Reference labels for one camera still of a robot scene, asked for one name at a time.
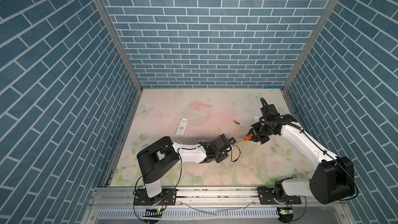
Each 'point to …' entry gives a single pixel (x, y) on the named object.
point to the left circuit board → (153, 212)
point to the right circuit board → (286, 211)
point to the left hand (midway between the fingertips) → (222, 150)
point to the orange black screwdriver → (247, 138)
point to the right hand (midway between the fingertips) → (244, 132)
